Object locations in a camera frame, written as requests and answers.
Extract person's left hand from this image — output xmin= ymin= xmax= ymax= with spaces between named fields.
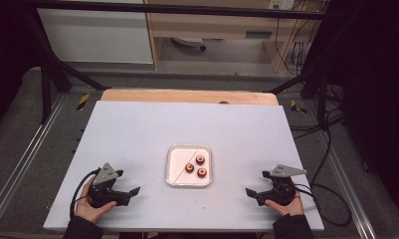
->
xmin=75 ymin=178 xmax=117 ymax=224

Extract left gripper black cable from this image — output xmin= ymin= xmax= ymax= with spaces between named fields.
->
xmin=69 ymin=168 xmax=101 ymax=220

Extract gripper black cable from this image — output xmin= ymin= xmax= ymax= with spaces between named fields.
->
xmin=69 ymin=168 xmax=101 ymax=220
xmin=295 ymin=182 xmax=353 ymax=228

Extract light wooden desk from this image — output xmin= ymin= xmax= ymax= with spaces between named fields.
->
xmin=142 ymin=0 xmax=324 ymax=73

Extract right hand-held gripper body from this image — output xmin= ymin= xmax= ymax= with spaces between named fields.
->
xmin=256 ymin=164 xmax=307 ymax=207

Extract thin wooden skewer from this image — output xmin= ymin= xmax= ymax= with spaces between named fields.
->
xmin=173 ymin=150 xmax=199 ymax=185

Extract black metal stand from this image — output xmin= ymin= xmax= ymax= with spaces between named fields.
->
xmin=22 ymin=9 xmax=111 ymax=124
xmin=268 ymin=19 xmax=345 ymax=130

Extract wooden table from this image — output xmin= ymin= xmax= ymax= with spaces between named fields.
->
xmin=100 ymin=88 xmax=280 ymax=107

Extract black curtain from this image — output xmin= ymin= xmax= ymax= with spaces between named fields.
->
xmin=0 ymin=0 xmax=44 ymax=137
xmin=325 ymin=0 xmax=399 ymax=230

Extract white power strip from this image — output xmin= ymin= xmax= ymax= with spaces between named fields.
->
xmin=268 ymin=0 xmax=297 ymax=11

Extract aluminium rail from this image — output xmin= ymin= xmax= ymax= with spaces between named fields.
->
xmin=314 ymin=130 xmax=378 ymax=239
xmin=0 ymin=94 xmax=68 ymax=218

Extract black cables on floor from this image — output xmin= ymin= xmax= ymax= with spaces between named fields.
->
xmin=289 ymin=84 xmax=345 ymax=141

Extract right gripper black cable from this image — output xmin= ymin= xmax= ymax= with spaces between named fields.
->
xmin=295 ymin=182 xmax=353 ymax=228

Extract office chair base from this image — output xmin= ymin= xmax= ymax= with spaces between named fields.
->
xmin=171 ymin=36 xmax=208 ymax=52

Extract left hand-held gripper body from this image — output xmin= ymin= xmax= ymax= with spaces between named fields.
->
xmin=88 ymin=162 xmax=131 ymax=209

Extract person's right hand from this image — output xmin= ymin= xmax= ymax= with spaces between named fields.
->
xmin=265 ymin=190 xmax=304 ymax=217

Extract hanging black cables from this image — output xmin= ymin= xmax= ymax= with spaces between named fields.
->
xmin=274 ymin=9 xmax=320 ymax=77

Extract white cabinet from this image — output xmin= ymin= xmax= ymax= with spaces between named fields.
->
xmin=37 ymin=7 xmax=154 ymax=65

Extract square metal tray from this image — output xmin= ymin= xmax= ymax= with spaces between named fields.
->
xmin=165 ymin=143 xmax=214 ymax=188

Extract black metal crossbar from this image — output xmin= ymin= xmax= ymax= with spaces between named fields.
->
xmin=21 ymin=0 xmax=335 ymax=21

